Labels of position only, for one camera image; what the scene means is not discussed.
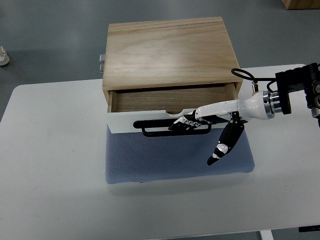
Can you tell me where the white top drawer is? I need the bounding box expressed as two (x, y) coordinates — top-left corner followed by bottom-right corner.
(104, 83), (239, 134)

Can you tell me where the metal clamp behind cabinet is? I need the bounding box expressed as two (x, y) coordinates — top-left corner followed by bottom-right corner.
(99, 54), (106, 74)

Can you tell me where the white shoe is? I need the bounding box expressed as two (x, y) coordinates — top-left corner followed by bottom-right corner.
(0, 45), (10, 67)

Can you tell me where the white table leg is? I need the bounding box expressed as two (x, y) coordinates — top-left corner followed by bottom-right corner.
(259, 230), (274, 240)

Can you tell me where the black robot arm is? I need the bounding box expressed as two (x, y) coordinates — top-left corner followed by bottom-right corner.
(231, 63), (320, 120)

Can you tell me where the blue mesh mat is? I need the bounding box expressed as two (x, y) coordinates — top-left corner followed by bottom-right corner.
(105, 128), (255, 184)

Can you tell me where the cardboard box corner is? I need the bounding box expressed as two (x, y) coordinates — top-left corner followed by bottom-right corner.
(281, 0), (320, 10)

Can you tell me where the wooden drawer cabinet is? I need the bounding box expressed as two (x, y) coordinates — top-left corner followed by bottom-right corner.
(102, 16), (242, 101)

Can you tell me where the black drawer handle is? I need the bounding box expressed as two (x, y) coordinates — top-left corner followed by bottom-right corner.
(133, 118), (212, 137)

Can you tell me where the black bracket under table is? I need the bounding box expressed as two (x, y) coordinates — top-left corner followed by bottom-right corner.
(298, 225), (320, 233)

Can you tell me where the black white robotic hand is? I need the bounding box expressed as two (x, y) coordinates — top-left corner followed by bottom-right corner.
(168, 91), (274, 166)

